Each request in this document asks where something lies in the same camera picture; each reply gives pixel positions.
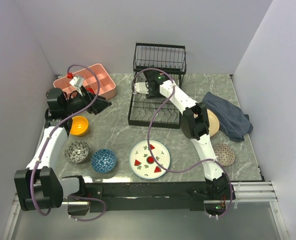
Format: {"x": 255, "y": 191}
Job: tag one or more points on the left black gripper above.
{"x": 98, "y": 105}

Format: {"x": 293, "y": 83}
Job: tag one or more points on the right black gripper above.
{"x": 151, "y": 95}

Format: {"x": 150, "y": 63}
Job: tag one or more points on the orange bowl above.
{"x": 79, "y": 126}

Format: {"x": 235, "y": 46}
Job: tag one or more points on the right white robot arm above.
{"x": 195, "y": 126}

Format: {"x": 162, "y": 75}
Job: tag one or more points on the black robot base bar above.
{"x": 139, "y": 196}

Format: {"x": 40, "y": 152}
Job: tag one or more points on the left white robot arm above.
{"x": 37, "y": 185}

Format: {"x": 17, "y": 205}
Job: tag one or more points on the red item in tray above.
{"x": 90, "y": 90}

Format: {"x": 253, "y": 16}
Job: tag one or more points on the pink compartment tray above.
{"x": 107, "y": 85}

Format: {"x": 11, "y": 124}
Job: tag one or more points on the grey patterned bowl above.
{"x": 77, "y": 152}

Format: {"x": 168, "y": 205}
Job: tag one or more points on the blue triangle pattern bowl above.
{"x": 103, "y": 161}

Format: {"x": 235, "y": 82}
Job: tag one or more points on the beige bird plate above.
{"x": 214, "y": 124}

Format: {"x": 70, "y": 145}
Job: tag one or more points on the white watermelon plate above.
{"x": 142, "y": 163}

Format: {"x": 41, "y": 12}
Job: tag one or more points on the blue cloth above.
{"x": 233, "y": 122}

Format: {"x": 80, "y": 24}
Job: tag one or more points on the red patterned small bowl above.
{"x": 225, "y": 154}

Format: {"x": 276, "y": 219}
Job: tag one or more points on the black wire dish rack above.
{"x": 169, "y": 58}

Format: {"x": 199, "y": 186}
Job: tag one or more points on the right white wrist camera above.
{"x": 140, "y": 88}

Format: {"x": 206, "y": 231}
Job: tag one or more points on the aluminium frame rail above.
{"x": 254, "y": 191}

